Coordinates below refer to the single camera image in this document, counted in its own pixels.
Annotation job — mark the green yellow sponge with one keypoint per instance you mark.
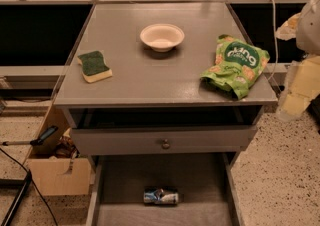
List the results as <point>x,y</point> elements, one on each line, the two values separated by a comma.
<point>93,66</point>

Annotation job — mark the cardboard box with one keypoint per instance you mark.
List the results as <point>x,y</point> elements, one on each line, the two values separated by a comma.
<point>56,176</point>

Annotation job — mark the green chip bag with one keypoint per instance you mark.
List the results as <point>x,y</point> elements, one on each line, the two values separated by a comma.
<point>237,66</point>

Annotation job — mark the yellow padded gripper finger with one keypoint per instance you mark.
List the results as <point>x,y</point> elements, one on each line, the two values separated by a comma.
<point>287,30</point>
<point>302,86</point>

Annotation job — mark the snack packets in box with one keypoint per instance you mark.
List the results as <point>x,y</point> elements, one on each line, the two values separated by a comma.
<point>65,147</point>

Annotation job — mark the grey drawer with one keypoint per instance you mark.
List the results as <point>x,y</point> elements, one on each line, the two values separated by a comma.
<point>148,141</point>
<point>207,196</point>

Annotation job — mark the grey middle drawer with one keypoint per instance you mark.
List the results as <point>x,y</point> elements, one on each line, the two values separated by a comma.
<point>207,196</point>

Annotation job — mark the black handled tool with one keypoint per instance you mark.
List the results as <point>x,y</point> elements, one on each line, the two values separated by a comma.
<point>35,142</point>

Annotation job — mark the white paper bowl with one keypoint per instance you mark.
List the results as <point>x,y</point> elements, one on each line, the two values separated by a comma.
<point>162,37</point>

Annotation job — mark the grey top drawer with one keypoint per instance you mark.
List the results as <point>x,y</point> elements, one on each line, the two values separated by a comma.
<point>148,141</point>

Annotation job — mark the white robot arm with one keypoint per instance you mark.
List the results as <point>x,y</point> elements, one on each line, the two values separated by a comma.
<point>308,29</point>

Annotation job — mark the blue silver redbull can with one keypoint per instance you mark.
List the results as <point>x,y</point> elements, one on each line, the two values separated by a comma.
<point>160,196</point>

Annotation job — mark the grey drawer cabinet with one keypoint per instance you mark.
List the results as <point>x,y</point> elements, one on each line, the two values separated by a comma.
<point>150,89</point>

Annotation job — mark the round metal drawer knob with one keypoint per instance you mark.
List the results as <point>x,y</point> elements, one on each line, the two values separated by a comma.
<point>165,144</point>

